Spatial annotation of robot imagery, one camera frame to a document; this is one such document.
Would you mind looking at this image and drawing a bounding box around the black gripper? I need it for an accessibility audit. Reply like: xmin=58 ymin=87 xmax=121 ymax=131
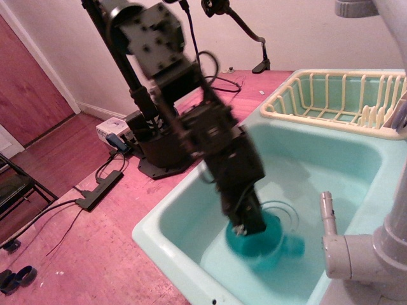
xmin=181 ymin=104 xmax=266 ymax=235

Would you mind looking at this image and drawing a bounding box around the teal plastic cup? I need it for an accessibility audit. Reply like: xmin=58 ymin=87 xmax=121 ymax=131
xmin=225 ymin=212 xmax=305 ymax=271

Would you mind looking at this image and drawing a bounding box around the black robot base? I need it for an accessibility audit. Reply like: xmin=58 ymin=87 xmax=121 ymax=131
xmin=125 ymin=90 xmax=195 ymax=180

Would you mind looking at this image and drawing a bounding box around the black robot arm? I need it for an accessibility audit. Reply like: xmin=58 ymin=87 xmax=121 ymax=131
xmin=82 ymin=1 xmax=266 ymax=236

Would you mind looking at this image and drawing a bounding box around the turquoise plastic sink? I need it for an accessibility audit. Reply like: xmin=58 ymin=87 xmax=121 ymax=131
xmin=132 ymin=106 xmax=406 ymax=304

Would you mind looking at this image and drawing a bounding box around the grey plastic faucet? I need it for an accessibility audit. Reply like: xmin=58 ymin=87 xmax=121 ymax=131
xmin=320 ymin=1 xmax=406 ymax=304

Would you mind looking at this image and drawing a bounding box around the blue adapter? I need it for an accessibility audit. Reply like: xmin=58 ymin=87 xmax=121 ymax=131
xmin=106 ymin=133 xmax=128 ymax=153

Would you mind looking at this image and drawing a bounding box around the white cardboard box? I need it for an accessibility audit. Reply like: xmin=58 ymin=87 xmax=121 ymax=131
xmin=96 ymin=117 xmax=130 ymax=145

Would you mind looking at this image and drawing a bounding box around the black usb hub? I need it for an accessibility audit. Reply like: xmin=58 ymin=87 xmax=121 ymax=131
xmin=75 ymin=170 xmax=124 ymax=212

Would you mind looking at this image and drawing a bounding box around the cream dish rack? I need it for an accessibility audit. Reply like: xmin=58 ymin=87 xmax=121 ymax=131
xmin=260 ymin=69 xmax=406 ymax=140

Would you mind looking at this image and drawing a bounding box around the black metal chair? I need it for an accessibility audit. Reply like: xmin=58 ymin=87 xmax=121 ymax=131
xmin=1 ymin=154 xmax=60 ymax=248

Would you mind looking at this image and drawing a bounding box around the red wooden door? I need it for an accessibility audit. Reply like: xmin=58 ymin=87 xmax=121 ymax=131
xmin=1 ymin=18 xmax=74 ymax=147

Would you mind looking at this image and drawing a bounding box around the thin black cable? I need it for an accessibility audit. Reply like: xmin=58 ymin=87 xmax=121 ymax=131
xmin=46 ymin=208 xmax=84 ymax=257

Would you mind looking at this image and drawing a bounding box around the purple utensil handle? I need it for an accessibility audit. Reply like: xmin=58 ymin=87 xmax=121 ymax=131
xmin=391 ymin=101 xmax=406 ymax=133

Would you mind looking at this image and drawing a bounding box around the thick black cable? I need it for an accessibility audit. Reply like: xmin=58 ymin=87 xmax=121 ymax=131
xmin=0 ymin=198 xmax=79 ymax=248

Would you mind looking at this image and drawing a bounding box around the black gooseneck camera stand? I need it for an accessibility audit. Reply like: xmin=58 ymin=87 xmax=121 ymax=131
xmin=200 ymin=0 xmax=270 ymax=74

